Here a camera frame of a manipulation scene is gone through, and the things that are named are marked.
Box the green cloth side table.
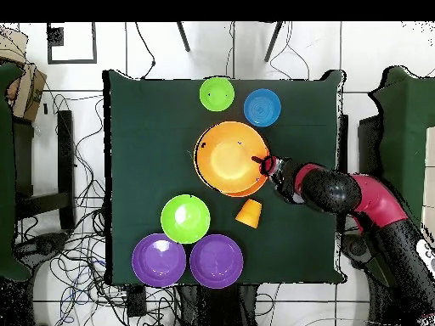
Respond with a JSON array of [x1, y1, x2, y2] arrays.
[[368, 65, 435, 288], [0, 61, 32, 283]]

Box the white boxes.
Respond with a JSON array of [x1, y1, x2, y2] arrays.
[[422, 126, 435, 235]]

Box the black power strip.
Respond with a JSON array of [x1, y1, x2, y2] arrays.
[[126, 284, 148, 318]]

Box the black bench frame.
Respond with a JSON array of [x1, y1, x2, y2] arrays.
[[13, 110, 76, 232]]

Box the black tripod leg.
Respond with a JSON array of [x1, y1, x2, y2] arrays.
[[263, 21, 284, 63], [176, 21, 191, 53]]

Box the small blue plastic bowl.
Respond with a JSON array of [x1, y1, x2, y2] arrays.
[[243, 88, 282, 128]]

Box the purple plastic bowl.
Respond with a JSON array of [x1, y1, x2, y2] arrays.
[[189, 233, 245, 289], [131, 233, 188, 289]]

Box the small green plastic bowl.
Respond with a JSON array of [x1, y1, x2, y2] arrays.
[[199, 76, 236, 113]]

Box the thin grey floor cable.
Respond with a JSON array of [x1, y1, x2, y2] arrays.
[[269, 21, 311, 81]]

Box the tangle of black cables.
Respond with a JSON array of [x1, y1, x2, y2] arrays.
[[16, 94, 179, 326]]

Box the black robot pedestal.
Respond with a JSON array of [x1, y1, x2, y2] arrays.
[[178, 284, 260, 326]]

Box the dark green tablecloth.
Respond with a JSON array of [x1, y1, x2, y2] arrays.
[[102, 69, 346, 285]]

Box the cardboard box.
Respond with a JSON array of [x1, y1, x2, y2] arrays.
[[0, 26, 48, 122]]

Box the orange plastic cup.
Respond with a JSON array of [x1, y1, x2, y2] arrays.
[[234, 198, 263, 229]]

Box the large orange plastic bowl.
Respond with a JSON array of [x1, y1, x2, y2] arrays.
[[220, 181, 270, 199], [193, 121, 271, 195]]

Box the black floor cable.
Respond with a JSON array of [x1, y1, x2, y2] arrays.
[[135, 22, 156, 80]]

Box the medium green plastic bowl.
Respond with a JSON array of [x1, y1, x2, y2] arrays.
[[160, 194, 212, 245]]

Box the black floor frame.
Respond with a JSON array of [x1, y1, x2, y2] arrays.
[[46, 22, 98, 65]]

